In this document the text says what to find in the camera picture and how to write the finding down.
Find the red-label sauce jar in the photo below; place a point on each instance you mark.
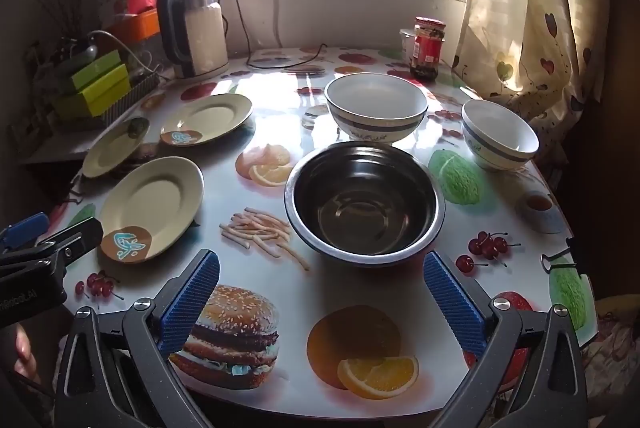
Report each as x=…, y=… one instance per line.
x=427, y=48

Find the clear glass container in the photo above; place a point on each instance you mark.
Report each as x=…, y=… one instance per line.
x=406, y=41

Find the stainless steel bowl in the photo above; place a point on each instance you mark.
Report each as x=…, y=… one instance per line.
x=365, y=208

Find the cream heart-print curtain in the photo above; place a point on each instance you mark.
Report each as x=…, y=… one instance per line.
x=525, y=8

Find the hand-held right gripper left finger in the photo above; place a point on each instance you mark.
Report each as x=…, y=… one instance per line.
x=192, y=303

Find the patterned cloth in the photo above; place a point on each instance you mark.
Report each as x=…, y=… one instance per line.
x=615, y=343

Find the large white blue-banded bowl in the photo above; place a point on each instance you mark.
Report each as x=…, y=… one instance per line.
x=375, y=98

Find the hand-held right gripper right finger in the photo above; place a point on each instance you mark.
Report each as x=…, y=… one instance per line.
x=452, y=303

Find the small white blue-banded bowl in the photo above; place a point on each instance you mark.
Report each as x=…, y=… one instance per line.
x=500, y=133

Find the white electric kettle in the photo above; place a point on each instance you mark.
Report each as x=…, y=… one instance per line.
x=202, y=38

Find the orange box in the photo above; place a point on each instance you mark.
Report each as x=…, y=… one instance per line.
x=142, y=26

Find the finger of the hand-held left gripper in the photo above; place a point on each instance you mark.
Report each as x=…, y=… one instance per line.
x=75, y=240
x=25, y=228

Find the dark green round object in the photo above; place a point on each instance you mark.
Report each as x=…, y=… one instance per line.
x=82, y=49

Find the grey ribbed tray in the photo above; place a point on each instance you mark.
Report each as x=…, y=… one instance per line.
x=142, y=88

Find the cream plate with brown emblem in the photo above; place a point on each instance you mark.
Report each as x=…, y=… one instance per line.
x=110, y=148
x=210, y=116
x=150, y=203

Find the person's left hand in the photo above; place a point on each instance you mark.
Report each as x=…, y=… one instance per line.
x=25, y=350

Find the food-print plastic tablecloth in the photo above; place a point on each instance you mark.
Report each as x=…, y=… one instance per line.
x=350, y=298

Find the black binder clip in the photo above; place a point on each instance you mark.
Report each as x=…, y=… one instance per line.
x=580, y=253

